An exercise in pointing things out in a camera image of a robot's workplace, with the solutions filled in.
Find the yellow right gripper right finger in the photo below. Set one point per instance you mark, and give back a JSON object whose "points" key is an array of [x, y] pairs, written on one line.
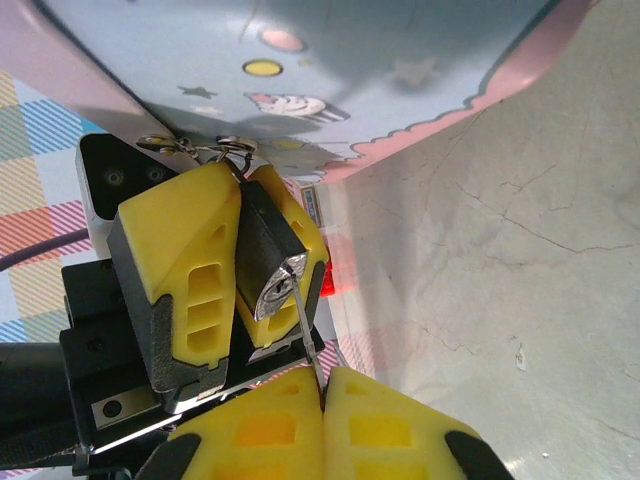
{"points": [[390, 440]]}

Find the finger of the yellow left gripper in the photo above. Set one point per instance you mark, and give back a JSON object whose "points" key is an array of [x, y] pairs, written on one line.
{"points": [[305, 220], [165, 240]]}

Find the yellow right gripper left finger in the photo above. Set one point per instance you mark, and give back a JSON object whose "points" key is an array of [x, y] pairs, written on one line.
{"points": [[260, 440]]}

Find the small metal padlock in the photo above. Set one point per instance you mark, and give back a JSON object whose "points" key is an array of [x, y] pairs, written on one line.
{"points": [[265, 240]]}

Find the pastel cartoon pouch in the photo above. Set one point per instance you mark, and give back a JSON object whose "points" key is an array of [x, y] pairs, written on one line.
{"points": [[350, 50]]}

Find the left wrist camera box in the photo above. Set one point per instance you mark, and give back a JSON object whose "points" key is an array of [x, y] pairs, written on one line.
{"points": [[100, 165]]}

